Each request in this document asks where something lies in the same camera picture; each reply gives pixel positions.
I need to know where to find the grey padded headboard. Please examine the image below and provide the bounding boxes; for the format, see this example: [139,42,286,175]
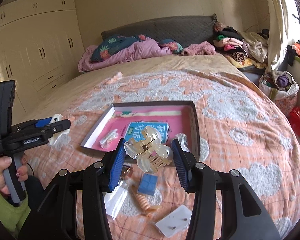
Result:
[101,14,217,48]

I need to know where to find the white earring card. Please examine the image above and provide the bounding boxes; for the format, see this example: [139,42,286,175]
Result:
[155,204,193,238]

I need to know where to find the pile of clothes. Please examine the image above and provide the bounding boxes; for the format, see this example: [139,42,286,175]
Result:
[213,22,272,73]

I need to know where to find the cream translucent hair claw clip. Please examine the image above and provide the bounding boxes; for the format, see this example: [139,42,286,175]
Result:
[124,127,174,174]

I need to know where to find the fabric bag of clothes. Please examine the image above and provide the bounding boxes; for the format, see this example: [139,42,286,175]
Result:
[258,70,300,116]

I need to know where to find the pink fuzzy blanket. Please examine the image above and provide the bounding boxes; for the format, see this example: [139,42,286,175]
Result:
[181,42,217,57]

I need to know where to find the shallow cardboard box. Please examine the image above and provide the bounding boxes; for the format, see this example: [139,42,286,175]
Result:
[80,100,201,161]

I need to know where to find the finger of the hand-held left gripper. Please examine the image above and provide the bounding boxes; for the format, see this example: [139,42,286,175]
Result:
[39,119,71,140]
[35,117,56,128]

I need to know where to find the cream curtain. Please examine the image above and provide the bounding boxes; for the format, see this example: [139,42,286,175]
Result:
[261,0,298,73]

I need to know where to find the small bag with hair clips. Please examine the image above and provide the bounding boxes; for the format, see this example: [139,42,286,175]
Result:
[99,128,118,146]

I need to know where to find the pink quilt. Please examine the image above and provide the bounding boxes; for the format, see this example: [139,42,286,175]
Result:
[77,36,184,73]

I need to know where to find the white flower hair clip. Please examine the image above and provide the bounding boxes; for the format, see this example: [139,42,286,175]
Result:
[48,114,70,146]

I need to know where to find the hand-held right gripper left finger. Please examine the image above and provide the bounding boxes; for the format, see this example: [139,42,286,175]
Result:
[17,137,127,240]

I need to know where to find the small clear plastic bag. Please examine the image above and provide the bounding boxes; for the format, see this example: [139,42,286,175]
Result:
[175,132,191,153]

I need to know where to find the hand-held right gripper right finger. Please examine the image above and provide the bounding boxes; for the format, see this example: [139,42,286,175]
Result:
[171,138,282,240]

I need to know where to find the teal floral pillow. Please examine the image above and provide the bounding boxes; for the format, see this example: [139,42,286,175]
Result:
[159,39,183,54]
[91,34,147,62]

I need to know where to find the blue booklet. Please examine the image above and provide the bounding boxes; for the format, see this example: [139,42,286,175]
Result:
[122,121,170,143]

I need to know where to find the small blue box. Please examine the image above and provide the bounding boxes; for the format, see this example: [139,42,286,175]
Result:
[137,173,158,196]

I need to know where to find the cream wardrobe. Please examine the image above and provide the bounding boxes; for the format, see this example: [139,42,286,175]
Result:
[0,0,91,130]

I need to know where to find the beige bedsheet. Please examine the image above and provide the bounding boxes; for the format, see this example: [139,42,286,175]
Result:
[40,54,243,100]

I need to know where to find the person's left forearm green sleeve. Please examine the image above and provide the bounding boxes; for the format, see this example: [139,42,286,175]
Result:
[0,177,32,233]

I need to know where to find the brown sunglasses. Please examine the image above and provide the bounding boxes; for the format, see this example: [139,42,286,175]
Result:
[120,165,135,181]

